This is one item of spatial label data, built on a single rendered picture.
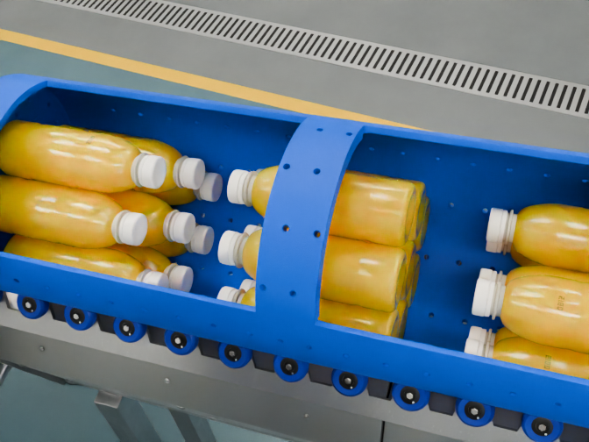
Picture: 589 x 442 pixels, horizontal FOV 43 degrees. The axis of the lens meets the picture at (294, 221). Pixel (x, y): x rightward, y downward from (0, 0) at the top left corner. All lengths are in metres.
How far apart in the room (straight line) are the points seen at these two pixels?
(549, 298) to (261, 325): 0.29
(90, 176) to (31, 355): 0.36
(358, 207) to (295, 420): 0.35
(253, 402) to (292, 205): 0.36
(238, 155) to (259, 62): 1.89
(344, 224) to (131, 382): 0.44
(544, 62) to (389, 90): 0.56
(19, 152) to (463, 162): 0.53
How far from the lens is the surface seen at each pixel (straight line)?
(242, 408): 1.04
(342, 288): 0.80
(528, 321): 0.79
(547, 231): 0.85
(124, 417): 1.40
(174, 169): 0.96
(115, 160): 0.90
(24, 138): 0.97
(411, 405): 0.92
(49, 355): 1.16
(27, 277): 0.93
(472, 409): 0.91
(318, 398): 0.97
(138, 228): 0.91
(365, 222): 0.79
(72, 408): 2.14
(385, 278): 0.79
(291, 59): 2.90
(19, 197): 0.96
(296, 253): 0.75
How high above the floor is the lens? 1.79
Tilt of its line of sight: 50 degrees down
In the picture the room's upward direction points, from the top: 9 degrees counter-clockwise
